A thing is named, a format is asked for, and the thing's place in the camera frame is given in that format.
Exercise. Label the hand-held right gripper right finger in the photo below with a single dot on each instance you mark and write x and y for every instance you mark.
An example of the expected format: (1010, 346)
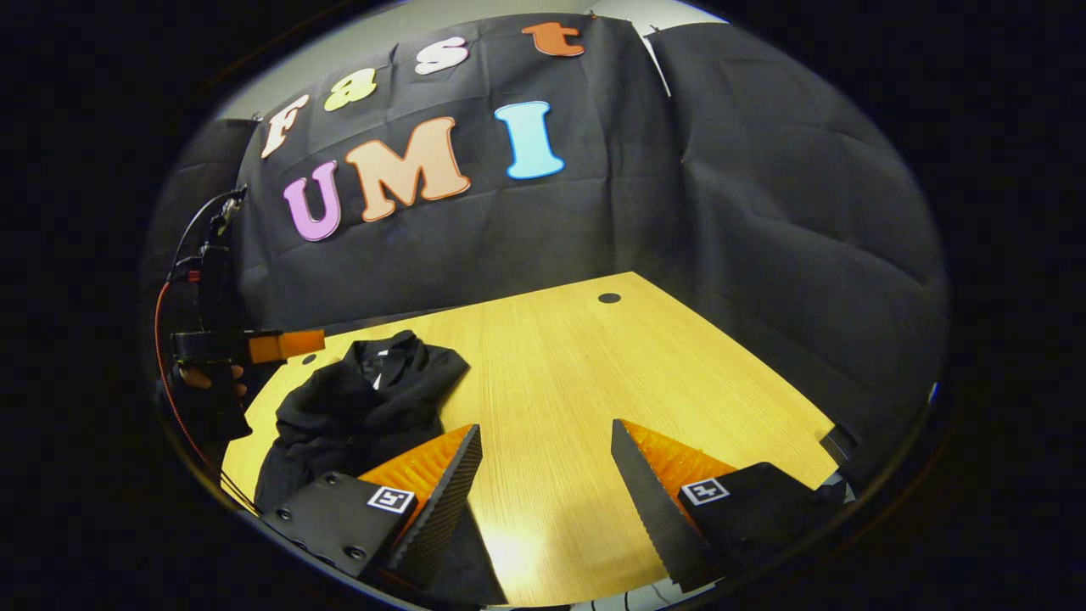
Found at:
(649, 509)

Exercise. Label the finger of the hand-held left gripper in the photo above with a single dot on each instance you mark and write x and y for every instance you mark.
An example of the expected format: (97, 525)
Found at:
(288, 344)

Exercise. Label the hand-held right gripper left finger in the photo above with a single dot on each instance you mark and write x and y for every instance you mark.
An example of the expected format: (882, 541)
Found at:
(445, 501)

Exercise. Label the black button shirt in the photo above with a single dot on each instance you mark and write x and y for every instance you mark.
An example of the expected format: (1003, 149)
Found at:
(356, 407)

